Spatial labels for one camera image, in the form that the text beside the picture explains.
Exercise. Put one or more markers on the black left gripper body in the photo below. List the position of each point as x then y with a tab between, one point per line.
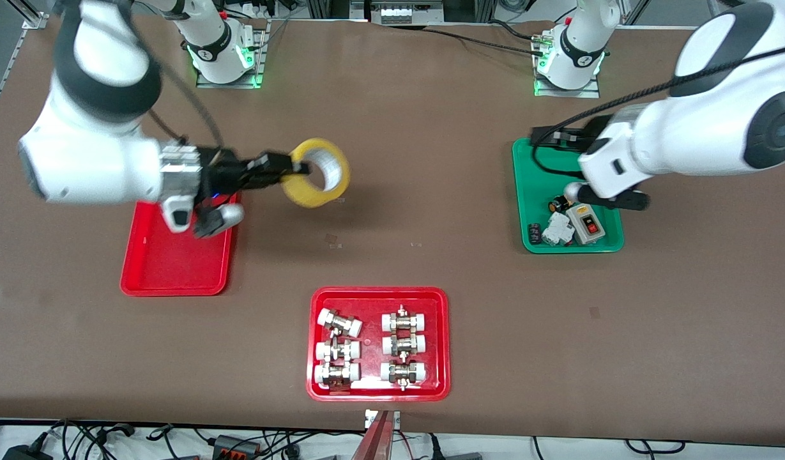
563	137

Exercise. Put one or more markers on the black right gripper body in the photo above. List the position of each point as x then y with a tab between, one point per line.
224	174

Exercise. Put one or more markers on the yellow tape roll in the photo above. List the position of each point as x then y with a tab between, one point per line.
331	191

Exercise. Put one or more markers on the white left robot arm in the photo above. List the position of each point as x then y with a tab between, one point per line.
705	134

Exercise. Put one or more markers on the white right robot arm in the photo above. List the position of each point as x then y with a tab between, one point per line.
92	160

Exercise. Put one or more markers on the green plastic tray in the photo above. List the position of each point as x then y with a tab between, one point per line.
533	198

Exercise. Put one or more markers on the clear tape patch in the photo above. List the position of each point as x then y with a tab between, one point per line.
332	240

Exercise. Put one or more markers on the empty red plastic tray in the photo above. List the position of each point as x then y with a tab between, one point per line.
178	255

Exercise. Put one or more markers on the red tray with fittings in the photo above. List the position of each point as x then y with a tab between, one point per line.
371	348

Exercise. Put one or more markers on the black and yellow round component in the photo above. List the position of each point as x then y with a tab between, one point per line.
558	206

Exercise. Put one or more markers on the white circuit breaker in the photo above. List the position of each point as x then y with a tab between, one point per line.
557	230

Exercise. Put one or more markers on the small black terminal block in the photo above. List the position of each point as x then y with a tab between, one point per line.
534	234

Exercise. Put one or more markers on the metal fitting with white caps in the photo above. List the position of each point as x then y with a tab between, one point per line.
403	345
403	372
338	351
403	321
340	322
336	374

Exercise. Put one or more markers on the white power strip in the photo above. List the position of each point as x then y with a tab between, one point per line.
405	11

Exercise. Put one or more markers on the black orange connector box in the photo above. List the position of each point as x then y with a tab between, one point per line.
236	445

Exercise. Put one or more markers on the red clamp bar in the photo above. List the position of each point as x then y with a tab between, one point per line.
376	441

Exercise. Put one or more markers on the black power adapter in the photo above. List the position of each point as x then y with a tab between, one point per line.
25	452

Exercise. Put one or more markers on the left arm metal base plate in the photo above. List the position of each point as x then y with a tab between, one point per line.
593	89

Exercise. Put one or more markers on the grey switch box red button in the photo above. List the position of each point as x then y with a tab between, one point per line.
587	227

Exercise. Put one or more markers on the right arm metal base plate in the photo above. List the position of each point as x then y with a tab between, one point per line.
262	57

